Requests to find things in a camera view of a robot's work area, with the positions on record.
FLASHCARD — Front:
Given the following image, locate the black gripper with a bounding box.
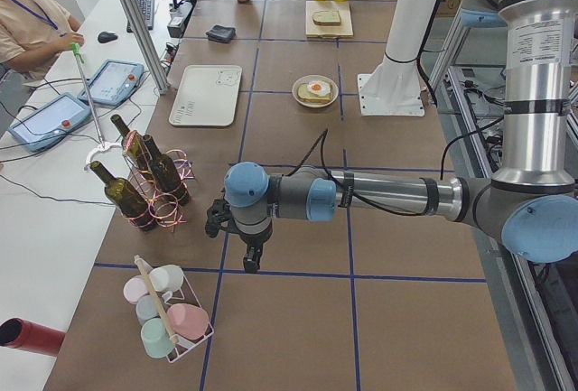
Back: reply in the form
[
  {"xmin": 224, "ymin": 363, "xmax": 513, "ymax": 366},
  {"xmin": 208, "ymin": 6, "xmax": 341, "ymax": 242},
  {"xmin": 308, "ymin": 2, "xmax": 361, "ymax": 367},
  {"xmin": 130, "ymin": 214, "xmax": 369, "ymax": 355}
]
[{"xmin": 205, "ymin": 198, "xmax": 263, "ymax": 273}]

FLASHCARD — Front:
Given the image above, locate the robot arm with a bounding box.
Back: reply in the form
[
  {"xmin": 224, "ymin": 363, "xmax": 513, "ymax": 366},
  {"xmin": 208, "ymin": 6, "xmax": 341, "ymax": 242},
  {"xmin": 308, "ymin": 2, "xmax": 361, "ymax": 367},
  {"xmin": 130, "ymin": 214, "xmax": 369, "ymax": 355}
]
[{"xmin": 205, "ymin": 0, "xmax": 577, "ymax": 273}]

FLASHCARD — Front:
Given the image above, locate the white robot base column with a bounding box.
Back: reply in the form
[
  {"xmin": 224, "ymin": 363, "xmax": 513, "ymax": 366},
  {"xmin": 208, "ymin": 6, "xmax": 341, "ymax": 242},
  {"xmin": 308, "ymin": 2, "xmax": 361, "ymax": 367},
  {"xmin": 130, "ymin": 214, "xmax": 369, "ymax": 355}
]
[{"xmin": 358, "ymin": 0, "xmax": 438, "ymax": 116}]

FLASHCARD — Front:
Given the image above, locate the cream serving tray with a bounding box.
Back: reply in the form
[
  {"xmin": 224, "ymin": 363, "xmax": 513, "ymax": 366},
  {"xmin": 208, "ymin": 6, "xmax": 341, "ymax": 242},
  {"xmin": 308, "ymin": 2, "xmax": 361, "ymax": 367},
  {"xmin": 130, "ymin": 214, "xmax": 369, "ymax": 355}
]
[{"xmin": 168, "ymin": 65, "xmax": 242, "ymax": 127}]

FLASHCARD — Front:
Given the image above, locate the white cup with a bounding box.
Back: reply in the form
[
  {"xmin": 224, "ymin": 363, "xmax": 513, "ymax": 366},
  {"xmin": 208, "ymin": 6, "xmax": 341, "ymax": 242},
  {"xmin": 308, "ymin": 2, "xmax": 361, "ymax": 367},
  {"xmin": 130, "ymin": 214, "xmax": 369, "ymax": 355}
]
[{"xmin": 148, "ymin": 265, "xmax": 184, "ymax": 293}]

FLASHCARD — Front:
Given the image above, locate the salmon pink cup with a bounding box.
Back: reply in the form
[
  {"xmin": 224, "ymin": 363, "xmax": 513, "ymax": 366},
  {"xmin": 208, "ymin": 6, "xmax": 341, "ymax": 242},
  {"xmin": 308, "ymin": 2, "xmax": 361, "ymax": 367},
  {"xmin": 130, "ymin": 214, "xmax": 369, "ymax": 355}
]
[{"xmin": 167, "ymin": 303, "xmax": 210, "ymax": 340}]

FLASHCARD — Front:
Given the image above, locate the grey blue cup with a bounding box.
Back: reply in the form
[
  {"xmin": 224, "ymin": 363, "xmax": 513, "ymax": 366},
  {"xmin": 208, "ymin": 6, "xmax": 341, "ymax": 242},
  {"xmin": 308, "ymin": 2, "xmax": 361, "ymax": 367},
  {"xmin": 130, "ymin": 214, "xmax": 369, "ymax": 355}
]
[{"xmin": 135, "ymin": 294, "xmax": 159, "ymax": 325}]

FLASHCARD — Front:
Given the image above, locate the light pink cup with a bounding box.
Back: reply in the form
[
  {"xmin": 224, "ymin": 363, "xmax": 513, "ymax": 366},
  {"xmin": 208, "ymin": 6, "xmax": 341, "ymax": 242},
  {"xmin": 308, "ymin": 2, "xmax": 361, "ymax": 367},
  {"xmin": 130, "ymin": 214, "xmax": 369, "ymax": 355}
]
[{"xmin": 123, "ymin": 275, "xmax": 149, "ymax": 305}]

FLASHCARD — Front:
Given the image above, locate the dark glass bottle middle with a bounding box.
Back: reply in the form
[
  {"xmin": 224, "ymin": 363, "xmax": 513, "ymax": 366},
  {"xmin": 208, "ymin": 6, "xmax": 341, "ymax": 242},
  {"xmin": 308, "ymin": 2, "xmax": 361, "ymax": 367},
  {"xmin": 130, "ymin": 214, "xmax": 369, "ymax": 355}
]
[{"xmin": 143, "ymin": 135, "xmax": 191, "ymax": 206}]

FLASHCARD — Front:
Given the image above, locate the dark glass bottle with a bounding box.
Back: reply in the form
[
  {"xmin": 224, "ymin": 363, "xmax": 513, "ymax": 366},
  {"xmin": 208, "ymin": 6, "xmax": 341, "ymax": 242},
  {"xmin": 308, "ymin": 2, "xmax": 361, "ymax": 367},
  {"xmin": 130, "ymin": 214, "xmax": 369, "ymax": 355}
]
[
  {"xmin": 143, "ymin": 135, "xmax": 191, "ymax": 206},
  {"xmin": 110, "ymin": 114, "xmax": 149, "ymax": 172},
  {"xmin": 89, "ymin": 161, "xmax": 157, "ymax": 231}
]

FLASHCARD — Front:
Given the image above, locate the mint green cup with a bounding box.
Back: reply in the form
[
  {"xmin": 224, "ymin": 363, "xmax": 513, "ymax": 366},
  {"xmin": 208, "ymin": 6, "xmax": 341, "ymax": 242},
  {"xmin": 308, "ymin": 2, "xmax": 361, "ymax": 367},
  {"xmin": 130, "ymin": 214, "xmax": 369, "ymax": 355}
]
[{"xmin": 140, "ymin": 317, "xmax": 175, "ymax": 358}]

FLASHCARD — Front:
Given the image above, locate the dark glass bottle front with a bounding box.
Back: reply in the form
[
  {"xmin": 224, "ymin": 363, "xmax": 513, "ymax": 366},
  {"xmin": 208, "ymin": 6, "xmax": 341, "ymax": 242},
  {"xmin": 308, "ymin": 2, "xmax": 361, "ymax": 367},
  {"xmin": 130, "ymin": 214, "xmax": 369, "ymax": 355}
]
[{"xmin": 89, "ymin": 161, "xmax": 157, "ymax": 231}]

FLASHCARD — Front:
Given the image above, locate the dark glass bottle back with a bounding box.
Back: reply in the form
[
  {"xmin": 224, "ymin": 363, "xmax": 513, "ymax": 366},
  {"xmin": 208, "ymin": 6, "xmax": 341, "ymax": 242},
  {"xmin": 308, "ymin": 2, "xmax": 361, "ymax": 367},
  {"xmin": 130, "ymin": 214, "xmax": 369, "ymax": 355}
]
[{"xmin": 110, "ymin": 114, "xmax": 149, "ymax": 172}]

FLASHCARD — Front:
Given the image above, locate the bread slice with fried egg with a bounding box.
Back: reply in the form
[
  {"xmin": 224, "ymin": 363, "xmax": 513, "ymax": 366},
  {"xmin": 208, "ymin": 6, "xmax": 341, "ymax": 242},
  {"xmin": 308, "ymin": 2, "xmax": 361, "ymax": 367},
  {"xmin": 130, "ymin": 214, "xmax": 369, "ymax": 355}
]
[{"xmin": 297, "ymin": 79, "xmax": 332, "ymax": 104}]

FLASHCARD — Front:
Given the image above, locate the metal reacher stick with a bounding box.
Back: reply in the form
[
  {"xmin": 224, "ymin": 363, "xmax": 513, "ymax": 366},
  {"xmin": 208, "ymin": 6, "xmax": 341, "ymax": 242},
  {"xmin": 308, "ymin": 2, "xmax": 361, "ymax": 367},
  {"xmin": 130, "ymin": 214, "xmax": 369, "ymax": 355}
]
[{"xmin": 70, "ymin": 42, "xmax": 122, "ymax": 172}]

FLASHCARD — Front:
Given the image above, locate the white round plate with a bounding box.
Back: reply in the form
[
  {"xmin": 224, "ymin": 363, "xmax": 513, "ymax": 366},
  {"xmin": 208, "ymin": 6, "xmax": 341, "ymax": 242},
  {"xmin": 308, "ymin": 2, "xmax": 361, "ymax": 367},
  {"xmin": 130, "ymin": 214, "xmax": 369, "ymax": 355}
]
[{"xmin": 292, "ymin": 75, "xmax": 340, "ymax": 108}]

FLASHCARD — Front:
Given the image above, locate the far blue teach pendant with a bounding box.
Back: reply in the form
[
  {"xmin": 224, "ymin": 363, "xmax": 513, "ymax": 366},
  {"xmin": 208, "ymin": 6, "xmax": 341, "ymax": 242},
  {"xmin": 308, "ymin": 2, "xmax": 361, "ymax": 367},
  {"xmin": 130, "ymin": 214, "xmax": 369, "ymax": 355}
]
[{"xmin": 89, "ymin": 59, "xmax": 145, "ymax": 107}]

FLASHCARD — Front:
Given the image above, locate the blue teach pendant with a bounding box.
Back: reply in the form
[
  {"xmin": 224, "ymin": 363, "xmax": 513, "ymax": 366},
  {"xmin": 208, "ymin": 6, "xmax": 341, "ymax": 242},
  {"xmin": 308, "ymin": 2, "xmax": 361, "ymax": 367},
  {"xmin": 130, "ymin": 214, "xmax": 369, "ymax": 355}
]
[
  {"xmin": 8, "ymin": 93, "xmax": 91, "ymax": 153},
  {"xmin": 89, "ymin": 59, "xmax": 145, "ymax": 107}
]

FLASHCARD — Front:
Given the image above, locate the dark grey folded cloth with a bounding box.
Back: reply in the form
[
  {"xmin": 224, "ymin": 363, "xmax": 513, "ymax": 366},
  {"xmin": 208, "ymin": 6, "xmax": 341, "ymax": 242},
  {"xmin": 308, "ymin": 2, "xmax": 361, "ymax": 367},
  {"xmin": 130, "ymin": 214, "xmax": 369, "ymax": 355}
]
[{"xmin": 206, "ymin": 24, "xmax": 236, "ymax": 43}]

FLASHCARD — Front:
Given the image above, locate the red cylinder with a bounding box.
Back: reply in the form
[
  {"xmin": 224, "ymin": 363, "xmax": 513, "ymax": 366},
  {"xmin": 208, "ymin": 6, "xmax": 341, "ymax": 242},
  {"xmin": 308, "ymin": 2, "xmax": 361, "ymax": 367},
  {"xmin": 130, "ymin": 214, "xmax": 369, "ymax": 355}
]
[{"xmin": 1, "ymin": 318, "xmax": 66, "ymax": 357}]

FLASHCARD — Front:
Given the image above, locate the wooden cutting board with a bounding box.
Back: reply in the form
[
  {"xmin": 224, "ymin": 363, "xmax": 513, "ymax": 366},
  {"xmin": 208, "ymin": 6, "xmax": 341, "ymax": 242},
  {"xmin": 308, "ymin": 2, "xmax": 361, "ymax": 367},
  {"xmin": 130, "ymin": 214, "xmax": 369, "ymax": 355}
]
[{"xmin": 305, "ymin": 1, "xmax": 353, "ymax": 38}]

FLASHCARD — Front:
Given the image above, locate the near blue teach pendant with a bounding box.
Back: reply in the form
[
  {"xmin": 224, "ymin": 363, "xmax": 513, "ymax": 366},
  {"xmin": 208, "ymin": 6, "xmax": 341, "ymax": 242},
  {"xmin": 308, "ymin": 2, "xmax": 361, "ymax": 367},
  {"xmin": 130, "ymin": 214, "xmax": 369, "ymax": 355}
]
[{"xmin": 8, "ymin": 93, "xmax": 91, "ymax": 153}]

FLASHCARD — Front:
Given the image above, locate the black computer mouse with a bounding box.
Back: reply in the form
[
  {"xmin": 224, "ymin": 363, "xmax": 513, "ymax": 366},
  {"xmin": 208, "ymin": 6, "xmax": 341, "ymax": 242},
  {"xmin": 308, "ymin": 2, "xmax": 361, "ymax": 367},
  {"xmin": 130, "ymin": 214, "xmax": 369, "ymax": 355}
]
[{"xmin": 98, "ymin": 32, "xmax": 118, "ymax": 44}]

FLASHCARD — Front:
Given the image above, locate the black keyboard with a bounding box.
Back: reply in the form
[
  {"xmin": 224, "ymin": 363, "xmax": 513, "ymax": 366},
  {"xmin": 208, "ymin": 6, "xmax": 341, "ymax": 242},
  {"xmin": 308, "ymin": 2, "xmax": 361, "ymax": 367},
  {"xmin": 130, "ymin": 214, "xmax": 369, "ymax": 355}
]
[{"xmin": 136, "ymin": 0, "xmax": 155, "ymax": 30}]

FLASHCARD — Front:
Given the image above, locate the seated person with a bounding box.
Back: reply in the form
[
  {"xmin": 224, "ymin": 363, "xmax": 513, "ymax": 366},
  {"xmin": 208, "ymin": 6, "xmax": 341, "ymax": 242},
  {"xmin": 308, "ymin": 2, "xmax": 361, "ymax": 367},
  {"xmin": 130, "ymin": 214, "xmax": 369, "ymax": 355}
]
[{"xmin": 1, "ymin": 0, "xmax": 85, "ymax": 81}]

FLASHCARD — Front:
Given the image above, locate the white wire cup rack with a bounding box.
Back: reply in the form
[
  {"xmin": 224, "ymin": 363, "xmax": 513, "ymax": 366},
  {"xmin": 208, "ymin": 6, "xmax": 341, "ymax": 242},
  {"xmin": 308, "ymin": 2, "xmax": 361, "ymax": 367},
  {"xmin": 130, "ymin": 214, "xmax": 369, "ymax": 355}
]
[{"xmin": 123, "ymin": 256, "xmax": 214, "ymax": 363}]

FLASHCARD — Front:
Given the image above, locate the copper wire bottle rack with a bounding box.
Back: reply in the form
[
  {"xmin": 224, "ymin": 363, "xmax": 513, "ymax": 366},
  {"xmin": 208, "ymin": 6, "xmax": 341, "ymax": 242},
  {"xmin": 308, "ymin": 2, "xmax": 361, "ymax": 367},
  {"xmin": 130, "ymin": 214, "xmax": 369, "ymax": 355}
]
[{"xmin": 122, "ymin": 131, "xmax": 194, "ymax": 229}]

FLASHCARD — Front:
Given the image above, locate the aluminium frame post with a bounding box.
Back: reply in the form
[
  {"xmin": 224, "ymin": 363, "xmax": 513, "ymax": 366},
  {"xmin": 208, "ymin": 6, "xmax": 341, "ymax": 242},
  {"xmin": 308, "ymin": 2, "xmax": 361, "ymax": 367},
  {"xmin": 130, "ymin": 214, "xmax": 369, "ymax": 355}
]
[{"xmin": 119, "ymin": 0, "xmax": 170, "ymax": 95}]

